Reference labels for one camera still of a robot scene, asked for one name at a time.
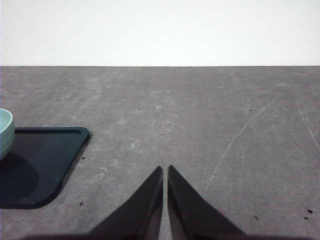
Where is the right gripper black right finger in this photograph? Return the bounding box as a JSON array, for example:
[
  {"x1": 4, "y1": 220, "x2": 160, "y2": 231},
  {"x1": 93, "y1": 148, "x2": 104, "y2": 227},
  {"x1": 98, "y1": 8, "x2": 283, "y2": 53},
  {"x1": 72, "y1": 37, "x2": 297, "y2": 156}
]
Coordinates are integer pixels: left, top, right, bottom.
[{"x1": 166, "y1": 164, "x2": 249, "y2": 240}]

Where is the black rectangular tray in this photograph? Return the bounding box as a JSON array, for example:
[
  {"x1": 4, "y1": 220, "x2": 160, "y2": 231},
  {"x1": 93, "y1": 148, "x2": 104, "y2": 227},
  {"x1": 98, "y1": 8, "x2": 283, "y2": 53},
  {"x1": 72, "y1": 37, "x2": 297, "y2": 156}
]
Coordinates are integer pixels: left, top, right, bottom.
[{"x1": 0, "y1": 126, "x2": 91, "y2": 210}]

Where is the teal ribbed bowl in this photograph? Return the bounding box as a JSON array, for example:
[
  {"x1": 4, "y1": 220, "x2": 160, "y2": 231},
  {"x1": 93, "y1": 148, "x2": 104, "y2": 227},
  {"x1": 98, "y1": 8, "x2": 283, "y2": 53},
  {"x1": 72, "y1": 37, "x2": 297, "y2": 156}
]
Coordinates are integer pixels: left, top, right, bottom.
[{"x1": 0, "y1": 108, "x2": 15, "y2": 161}]

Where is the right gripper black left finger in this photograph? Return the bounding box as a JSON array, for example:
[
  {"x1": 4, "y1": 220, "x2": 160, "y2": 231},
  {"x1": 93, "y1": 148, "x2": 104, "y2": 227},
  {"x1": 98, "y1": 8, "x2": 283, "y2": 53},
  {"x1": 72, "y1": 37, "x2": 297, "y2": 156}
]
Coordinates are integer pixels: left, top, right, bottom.
[{"x1": 87, "y1": 165, "x2": 164, "y2": 240}]

